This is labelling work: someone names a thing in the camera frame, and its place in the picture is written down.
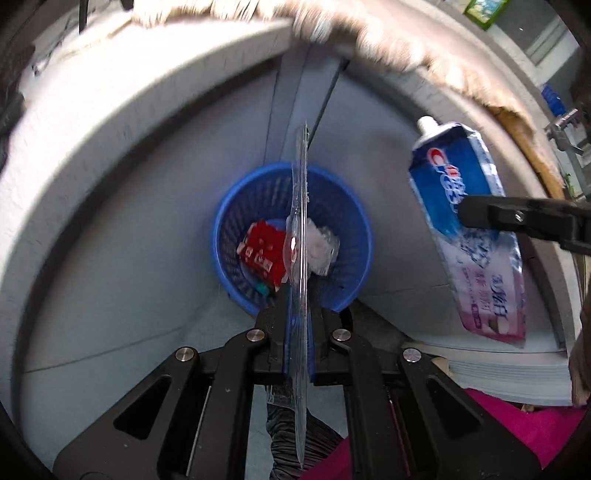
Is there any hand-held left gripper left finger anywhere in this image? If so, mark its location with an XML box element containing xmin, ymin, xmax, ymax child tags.
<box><xmin>53</xmin><ymin>281</ymin><xmax>296</xmax><ymax>480</ymax></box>

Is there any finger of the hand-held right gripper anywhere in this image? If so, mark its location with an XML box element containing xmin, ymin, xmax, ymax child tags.
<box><xmin>457</xmin><ymin>195</ymin><xmax>591</xmax><ymax>256</ymax></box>

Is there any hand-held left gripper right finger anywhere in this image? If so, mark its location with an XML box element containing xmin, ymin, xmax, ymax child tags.
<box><xmin>305</xmin><ymin>279</ymin><xmax>541</xmax><ymax>480</ymax></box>

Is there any blue white toothpaste tube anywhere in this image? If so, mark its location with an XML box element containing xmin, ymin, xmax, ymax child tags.
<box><xmin>409</xmin><ymin>115</ymin><xmax>528</xmax><ymax>348</ymax></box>

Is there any clear plastic wrapper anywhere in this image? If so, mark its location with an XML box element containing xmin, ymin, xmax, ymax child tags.
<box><xmin>305</xmin><ymin>218</ymin><xmax>341</xmax><ymax>277</ymax></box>

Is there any red packet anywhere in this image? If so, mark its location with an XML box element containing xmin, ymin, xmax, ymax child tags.
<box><xmin>236</xmin><ymin>220</ymin><xmax>288</xmax><ymax>292</ymax></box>

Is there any blue plastic basket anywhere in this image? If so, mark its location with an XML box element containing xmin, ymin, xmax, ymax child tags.
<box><xmin>212</xmin><ymin>162</ymin><xmax>375</xmax><ymax>319</ymax></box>

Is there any clear plastic blister packaging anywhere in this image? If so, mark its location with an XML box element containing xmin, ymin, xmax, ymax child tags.
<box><xmin>281</xmin><ymin>121</ymin><xmax>315</xmax><ymax>468</ymax></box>

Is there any yellow wooden rim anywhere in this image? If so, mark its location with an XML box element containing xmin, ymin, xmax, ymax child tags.
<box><xmin>491</xmin><ymin>105</ymin><xmax>567</xmax><ymax>197</ymax></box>

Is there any grey pleated cloth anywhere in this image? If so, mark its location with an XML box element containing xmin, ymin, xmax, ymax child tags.
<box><xmin>265</xmin><ymin>383</ymin><xmax>346</xmax><ymax>472</ymax></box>

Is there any metal clamp stand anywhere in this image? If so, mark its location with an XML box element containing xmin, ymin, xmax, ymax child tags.
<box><xmin>544</xmin><ymin>107</ymin><xmax>591</xmax><ymax>157</ymax></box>

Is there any blue crate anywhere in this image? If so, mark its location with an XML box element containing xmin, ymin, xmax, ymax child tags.
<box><xmin>540</xmin><ymin>84</ymin><xmax>567</xmax><ymax>117</ymax></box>

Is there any stack of white paper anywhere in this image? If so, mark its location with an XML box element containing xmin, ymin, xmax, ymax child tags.
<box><xmin>402</xmin><ymin>339</ymin><xmax>574</xmax><ymax>408</ymax></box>

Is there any tan cloth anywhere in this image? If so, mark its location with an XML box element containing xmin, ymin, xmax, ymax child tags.
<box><xmin>569</xmin><ymin>335</ymin><xmax>591</xmax><ymax>408</ymax></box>

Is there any green box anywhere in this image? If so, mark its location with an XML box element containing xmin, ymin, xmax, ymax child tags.
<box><xmin>464</xmin><ymin>0</ymin><xmax>512</xmax><ymax>31</ymax></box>

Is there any magenta clothing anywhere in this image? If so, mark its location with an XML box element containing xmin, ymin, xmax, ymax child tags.
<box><xmin>300</xmin><ymin>388</ymin><xmax>588</xmax><ymax>480</ymax></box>

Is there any beige checked fringed tablecloth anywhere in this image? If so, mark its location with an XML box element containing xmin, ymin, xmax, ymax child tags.
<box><xmin>131</xmin><ymin>0</ymin><xmax>536</xmax><ymax>121</ymax></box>

